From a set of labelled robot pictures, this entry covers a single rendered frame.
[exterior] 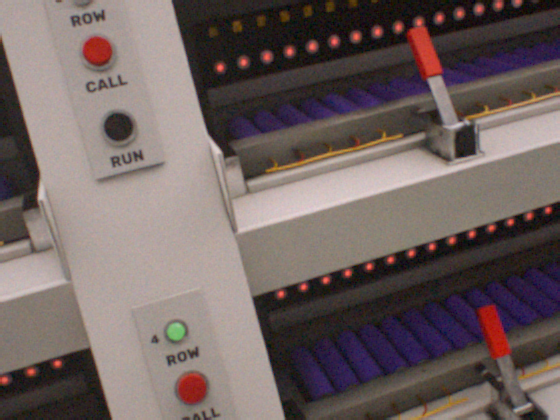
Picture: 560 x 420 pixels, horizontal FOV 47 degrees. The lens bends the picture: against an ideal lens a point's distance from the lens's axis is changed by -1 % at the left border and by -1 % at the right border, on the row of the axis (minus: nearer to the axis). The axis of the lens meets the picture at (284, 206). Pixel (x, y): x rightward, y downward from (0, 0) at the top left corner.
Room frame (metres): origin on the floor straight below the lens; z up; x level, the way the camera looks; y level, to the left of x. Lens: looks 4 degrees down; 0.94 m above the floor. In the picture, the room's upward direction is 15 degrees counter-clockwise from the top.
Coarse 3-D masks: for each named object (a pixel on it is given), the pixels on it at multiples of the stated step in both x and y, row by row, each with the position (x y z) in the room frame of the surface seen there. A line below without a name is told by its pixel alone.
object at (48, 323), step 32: (0, 160) 0.51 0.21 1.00; (32, 192) 0.42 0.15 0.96; (32, 224) 0.39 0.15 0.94; (32, 256) 0.39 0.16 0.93; (64, 256) 0.36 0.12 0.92; (0, 288) 0.36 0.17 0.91; (32, 288) 0.36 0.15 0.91; (64, 288) 0.36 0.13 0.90; (0, 320) 0.35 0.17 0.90; (32, 320) 0.36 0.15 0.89; (64, 320) 0.36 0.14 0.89; (0, 352) 0.36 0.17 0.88; (32, 352) 0.36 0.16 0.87; (64, 352) 0.37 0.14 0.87
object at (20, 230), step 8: (8, 200) 0.42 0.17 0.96; (16, 200) 0.42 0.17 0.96; (0, 208) 0.41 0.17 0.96; (8, 208) 0.41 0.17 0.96; (16, 208) 0.41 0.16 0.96; (0, 216) 0.41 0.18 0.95; (8, 216) 0.41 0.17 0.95; (16, 216) 0.41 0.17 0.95; (0, 224) 0.41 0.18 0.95; (8, 224) 0.41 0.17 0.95; (16, 224) 0.42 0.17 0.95; (24, 224) 0.42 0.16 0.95; (0, 232) 0.41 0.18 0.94; (8, 232) 0.41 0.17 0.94; (16, 232) 0.42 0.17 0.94; (24, 232) 0.42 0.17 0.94; (0, 240) 0.41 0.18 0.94; (8, 240) 0.42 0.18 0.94
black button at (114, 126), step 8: (120, 112) 0.36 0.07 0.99; (112, 120) 0.36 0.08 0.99; (120, 120) 0.36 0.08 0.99; (128, 120) 0.36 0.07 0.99; (104, 128) 0.36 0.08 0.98; (112, 128) 0.36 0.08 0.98; (120, 128) 0.36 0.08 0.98; (128, 128) 0.36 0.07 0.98; (112, 136) 0.36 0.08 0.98; (120, 136) 0.36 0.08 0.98; (128, 136) 0.36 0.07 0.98
